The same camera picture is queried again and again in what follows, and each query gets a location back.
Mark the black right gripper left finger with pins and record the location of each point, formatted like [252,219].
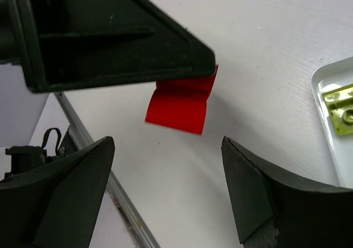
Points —
[57,205]

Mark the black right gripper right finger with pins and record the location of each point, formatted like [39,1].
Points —
[273,207]

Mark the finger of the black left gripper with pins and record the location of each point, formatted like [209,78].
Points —
[66,45]

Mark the white divided plastic tray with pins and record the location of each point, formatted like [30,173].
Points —
[331,85]

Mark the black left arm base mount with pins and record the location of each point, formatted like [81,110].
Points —
[20,159]

